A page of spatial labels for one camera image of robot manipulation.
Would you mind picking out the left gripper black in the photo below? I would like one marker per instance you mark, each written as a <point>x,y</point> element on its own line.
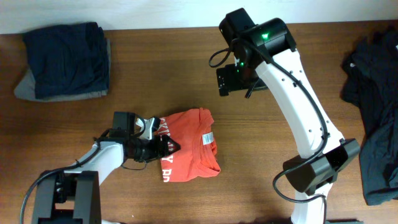
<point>161,151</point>

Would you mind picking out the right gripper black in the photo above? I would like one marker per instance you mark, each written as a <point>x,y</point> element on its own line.
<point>227,80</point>

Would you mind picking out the orange red printed t-shirt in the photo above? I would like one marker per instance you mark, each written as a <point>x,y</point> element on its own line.
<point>197,155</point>

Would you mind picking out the navy blue garment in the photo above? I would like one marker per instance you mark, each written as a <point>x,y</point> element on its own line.
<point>90,31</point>

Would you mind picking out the grey garment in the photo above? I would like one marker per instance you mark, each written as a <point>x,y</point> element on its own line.
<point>28,90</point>

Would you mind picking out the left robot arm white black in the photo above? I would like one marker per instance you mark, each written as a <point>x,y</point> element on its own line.
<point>72,194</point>

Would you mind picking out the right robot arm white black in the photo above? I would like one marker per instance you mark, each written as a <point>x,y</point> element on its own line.
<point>266,58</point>

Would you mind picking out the pile of dark clothes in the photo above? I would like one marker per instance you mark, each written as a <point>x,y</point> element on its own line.
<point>371,85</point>

